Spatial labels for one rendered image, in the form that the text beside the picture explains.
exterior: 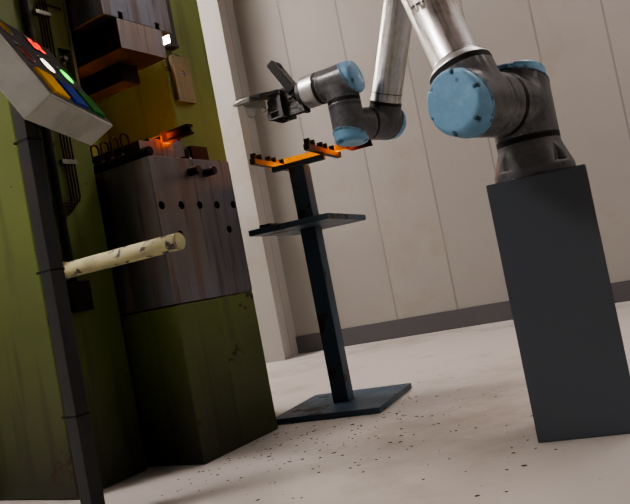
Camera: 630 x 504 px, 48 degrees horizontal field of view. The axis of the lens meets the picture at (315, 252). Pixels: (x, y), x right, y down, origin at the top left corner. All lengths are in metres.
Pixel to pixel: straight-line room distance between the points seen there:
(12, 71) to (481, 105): 1.01
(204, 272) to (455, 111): 1.00
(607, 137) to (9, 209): 3.52
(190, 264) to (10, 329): 0.54
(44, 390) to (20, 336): 0.17
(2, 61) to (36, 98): 0.11
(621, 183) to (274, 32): 2.48
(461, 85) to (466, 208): 3.10
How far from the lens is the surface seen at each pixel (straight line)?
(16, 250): 2.16
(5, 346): 2.25
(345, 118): 1.92
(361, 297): 4.82
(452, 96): 1.62
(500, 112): 1.64
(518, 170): 1.72
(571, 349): 1.71
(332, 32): 5.05
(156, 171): 2.18
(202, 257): 2.25
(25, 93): 1.71
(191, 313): 2.17
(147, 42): 2.44
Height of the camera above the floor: 0.45
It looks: 3 degrees up
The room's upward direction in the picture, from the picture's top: 11 degrees counter-clockwise
